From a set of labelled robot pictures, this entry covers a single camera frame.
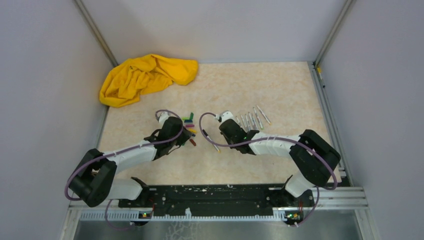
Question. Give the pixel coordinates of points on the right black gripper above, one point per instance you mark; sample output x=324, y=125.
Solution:
x=229, y=143

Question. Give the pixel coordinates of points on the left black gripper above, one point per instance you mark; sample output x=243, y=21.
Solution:
x=186, y=135

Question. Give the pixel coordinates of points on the dark green capped pen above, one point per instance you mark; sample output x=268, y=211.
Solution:
x=256, y=124

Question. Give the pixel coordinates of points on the brown pen cap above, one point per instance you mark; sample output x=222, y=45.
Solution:
x=192, y=142

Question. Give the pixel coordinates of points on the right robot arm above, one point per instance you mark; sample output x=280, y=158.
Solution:
x=315, y=159

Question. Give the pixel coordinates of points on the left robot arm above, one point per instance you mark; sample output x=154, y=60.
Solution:
x=93, y=181

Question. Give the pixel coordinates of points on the yellow cloth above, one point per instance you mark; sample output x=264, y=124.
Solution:
x=148, y=74

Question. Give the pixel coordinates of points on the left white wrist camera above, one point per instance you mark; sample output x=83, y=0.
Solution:
x=162, y=116

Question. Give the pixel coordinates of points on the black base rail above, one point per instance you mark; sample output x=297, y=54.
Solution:
x=239, y=200

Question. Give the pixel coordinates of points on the aluminium frame rail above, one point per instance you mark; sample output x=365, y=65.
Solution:
x=342, y=198

